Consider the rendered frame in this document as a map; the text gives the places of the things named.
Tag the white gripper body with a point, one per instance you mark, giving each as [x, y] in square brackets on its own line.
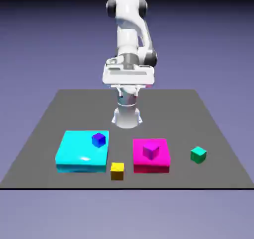
[128, 77]

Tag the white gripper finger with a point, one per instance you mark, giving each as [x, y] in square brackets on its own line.
[135, 91]
[120, 91]

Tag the small green cube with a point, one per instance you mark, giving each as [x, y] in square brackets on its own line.
[198, 155]

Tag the large cyan box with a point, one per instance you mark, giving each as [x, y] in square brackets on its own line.
[82, 151]

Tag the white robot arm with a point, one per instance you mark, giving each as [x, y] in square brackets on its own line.
[127, 14]

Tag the small blue cube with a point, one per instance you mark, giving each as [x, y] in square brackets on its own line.
[98, 140]

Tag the small yellow cube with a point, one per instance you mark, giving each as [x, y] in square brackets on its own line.
[117, 171]

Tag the large magenta box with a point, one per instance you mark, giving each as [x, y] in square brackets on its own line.
[151, 159]

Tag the small purple cube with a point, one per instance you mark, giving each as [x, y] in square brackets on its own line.
[150, 151]

